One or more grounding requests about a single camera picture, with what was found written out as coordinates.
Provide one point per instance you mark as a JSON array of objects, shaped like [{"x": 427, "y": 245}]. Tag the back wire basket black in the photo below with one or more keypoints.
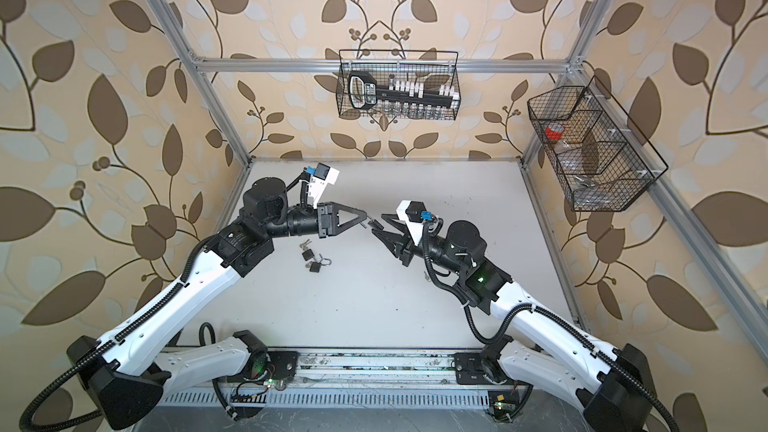
[{"x": 432, "y": 66}]

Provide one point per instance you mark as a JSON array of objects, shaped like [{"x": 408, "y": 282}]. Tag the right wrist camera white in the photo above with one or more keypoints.
[{"x": 414, "y": 215}]

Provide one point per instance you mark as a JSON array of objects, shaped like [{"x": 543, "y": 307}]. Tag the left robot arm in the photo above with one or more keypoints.
[{"x": 126, "y": 372}]

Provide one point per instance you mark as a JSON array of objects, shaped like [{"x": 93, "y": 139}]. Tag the black tool rack with sockets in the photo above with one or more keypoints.
[{"x": 365, "y": 92}]

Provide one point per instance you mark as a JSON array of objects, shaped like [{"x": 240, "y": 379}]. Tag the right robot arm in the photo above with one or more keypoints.
[{"x": 524, "y": 340}]

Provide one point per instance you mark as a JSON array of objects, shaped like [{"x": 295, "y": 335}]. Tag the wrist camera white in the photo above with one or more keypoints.
[
  {"x": 414, "y": 215},
  {"x": 314, "y": 181}
]

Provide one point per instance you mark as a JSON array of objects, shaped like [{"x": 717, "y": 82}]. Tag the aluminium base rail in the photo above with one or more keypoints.
[{"x": 368, "y": 378}]

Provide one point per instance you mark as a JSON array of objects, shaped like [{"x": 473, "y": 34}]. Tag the red cap in basket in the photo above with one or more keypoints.
[{"x": 554, "y": 131}]

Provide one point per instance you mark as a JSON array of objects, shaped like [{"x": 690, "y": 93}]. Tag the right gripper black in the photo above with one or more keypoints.
[{"x": 404, "y": 247}]

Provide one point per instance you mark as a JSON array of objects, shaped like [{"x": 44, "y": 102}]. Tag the side wire basket black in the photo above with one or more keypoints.
[{"x": 604, "y": 161}]

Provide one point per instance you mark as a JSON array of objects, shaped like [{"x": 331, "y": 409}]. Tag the black padlock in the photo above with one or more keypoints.
[
  {"x": 373, "y": 223},
  {"x": 316, "y": 265}
]

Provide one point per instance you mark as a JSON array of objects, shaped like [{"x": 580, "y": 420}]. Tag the black padlock near left arm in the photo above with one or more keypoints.
[{"x": 307, "y": 253}]

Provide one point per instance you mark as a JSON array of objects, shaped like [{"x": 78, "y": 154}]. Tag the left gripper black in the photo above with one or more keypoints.
[{"x": 328, "y": 224}]

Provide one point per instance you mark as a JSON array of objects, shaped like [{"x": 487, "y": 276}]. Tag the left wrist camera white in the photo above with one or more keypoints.
[{"x": 314, "y": 181}]

